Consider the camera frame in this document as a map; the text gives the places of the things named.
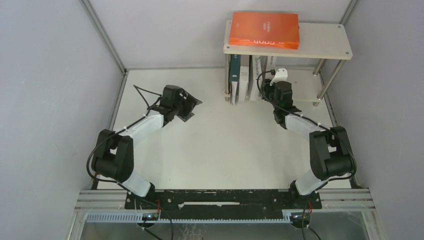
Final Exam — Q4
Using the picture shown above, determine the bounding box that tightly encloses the orange hardcover book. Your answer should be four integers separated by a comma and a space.
229, 11, 300, 50

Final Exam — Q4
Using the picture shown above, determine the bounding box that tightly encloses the white raised shelf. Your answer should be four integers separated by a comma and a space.
223, 20, 353, 107

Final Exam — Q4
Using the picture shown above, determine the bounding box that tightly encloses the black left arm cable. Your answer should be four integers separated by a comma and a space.
86, 85, 163, 193

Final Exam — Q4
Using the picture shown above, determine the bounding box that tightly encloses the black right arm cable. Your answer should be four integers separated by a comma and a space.
256, 69, 358, 240

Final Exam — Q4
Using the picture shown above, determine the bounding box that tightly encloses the palm leaf cover book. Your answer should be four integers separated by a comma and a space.
248, 55, 262, 102

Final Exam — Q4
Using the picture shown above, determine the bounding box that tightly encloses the teal Humor book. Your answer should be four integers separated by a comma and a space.
228, 54, 241, 105

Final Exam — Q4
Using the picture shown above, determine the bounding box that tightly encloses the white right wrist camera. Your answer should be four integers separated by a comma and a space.
270, 68, 288, 86

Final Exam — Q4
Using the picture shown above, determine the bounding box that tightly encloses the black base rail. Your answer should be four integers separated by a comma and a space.
124, 189, 322, 221

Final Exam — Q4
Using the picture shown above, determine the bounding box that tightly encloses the coffee cover book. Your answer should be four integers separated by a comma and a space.
263, 56, 278, 83

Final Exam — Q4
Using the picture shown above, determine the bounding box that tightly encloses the grey white plain book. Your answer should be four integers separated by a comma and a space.
237, 55, 250, 104

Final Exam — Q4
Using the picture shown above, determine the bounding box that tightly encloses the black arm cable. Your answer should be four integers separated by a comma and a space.
256, 69, 358, 240
86, 85, 163, 193

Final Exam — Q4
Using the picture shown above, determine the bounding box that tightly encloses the aluminium frame rail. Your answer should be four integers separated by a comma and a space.
79, 0, 128, 75

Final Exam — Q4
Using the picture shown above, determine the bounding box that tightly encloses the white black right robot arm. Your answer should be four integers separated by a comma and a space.
260, 79, 357, 208

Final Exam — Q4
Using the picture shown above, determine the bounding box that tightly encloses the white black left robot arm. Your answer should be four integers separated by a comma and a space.
86, 84, 202, 209

